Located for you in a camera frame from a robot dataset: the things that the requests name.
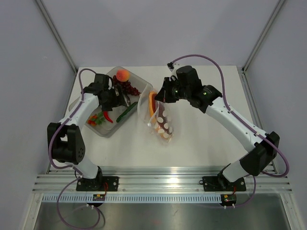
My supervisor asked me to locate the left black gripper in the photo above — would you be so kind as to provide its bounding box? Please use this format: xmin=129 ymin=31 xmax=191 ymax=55
xmin=100 ymin=85 xmax=126 ymax=112

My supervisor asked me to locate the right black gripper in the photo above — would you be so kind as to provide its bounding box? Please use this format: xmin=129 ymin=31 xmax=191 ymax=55
xmin=155 ymin=77 xmax=191 ymax=104

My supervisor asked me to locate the red chili pepper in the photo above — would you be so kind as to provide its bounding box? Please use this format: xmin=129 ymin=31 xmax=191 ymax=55
xmin=103 ymin=111 xmax=113 ymax=123

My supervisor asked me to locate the red orange meat slab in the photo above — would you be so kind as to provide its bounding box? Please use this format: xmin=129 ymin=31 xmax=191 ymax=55
xmin=149 ymin=91 xmax=173 ymax=142

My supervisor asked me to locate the clear zip top bag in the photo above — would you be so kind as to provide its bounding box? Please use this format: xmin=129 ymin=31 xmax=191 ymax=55
xmin=137 ymin=84 xmax=174 ymax=144

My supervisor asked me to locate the green cucumber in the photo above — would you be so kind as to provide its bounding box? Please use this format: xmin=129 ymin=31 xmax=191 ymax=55
xmin=116 ymin=102 xmax=138 ymax=123

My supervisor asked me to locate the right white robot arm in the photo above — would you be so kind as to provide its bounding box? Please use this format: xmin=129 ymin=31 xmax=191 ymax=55
xmin=155 ymin=66 xmax=280 ymax=191

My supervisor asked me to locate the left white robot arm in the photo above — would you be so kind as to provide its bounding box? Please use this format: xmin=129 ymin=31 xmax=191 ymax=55
xmin=47 ymin=73 xmax=125 ymax=191

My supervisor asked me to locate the clear plastic food bin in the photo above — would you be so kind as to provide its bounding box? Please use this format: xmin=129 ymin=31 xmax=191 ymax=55
xmin=69 ymin=66 xmax=154 ymax=138

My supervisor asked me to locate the silver grey fish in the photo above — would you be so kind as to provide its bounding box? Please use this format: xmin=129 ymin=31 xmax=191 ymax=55
xmin=119 ymin=93 xmax=131 ymax=107

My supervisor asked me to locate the dark red grape bunch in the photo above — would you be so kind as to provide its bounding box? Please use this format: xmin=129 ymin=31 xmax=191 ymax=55
xmin=113 ymin=75 xmax=141 ymax=96

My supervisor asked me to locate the red green radish bunch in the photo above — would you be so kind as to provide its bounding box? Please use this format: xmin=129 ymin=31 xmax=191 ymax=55
xmin=87 ymin=112 xmax=106 ymax=126

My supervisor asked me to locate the orange peach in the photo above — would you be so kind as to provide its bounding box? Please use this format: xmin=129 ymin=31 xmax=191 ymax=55
xmin=116 ymin=69 xmax=130 ymax=82

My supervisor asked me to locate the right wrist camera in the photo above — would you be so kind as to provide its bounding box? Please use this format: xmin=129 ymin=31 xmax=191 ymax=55
xmin=167 ymin=62 xmax=181 ymax=74

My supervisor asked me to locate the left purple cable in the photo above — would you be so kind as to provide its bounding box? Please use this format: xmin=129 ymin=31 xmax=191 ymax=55
xmin=47 ymin=68 xmax=106 ymax=228

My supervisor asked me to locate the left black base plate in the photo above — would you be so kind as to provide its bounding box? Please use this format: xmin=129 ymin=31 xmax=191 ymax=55
xmin=76 ymin=176 xmax=119 ymax=192

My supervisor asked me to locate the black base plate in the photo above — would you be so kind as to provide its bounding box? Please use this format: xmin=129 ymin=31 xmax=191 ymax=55
xmin=76 ymin=176 xmax=119 ymax=192
xmin=199 ymin=176 xmax=247 ymax=192

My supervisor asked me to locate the aluminium mounting rail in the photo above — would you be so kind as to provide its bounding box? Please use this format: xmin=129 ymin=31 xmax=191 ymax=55
xmin=32 ymin=169 xmax=292 ymax=194

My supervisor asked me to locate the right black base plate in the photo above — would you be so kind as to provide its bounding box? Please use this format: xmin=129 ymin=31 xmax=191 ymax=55
xmin=199 ymin=176 xmax=247 ymax=192

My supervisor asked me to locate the white slotted cable duct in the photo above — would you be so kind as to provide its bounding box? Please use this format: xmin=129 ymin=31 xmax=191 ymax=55
xmin=42 ymin=194 xmax=221 ymax=204

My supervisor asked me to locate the left aluminium frame post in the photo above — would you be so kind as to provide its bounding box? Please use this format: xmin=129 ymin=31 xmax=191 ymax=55
xmin=34 ymin=0 xmax=78 ymax=74

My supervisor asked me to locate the aluminium frame post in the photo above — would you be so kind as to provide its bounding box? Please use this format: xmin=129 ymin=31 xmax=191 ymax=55
xmin=242 ymin=0 xmax=287 ymax=74
xmin=34 ymin=0 xmax=78 ymax=74

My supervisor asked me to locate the right aluminium frame post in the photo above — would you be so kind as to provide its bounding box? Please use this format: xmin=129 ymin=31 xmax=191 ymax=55
xmin=242 ymin=0 xmax=287 ymax=74

